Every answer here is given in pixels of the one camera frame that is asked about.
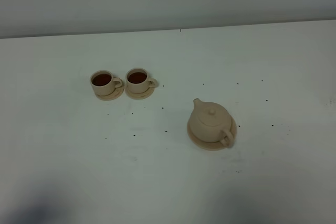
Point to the beige teacup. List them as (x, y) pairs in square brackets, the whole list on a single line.
[(104, 83), (139, 81)]

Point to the beige teapot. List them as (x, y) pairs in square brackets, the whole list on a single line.
[(210, 122)]

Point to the right beige teacup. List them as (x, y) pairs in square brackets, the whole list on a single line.
[(139, 81)]

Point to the beige cup saucer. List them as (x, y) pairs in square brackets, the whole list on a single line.
[(139, 96), (114, 95)]

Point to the left beige cup saucer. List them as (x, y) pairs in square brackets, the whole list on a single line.
[(114, 95)]

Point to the right beige cup saucer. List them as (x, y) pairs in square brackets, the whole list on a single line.
[(139, 96)]

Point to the large beige teapot saucer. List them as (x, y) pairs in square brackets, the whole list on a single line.
[(216, 146)]

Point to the left beige teacup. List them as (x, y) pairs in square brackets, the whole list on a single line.
[(104, 83)]

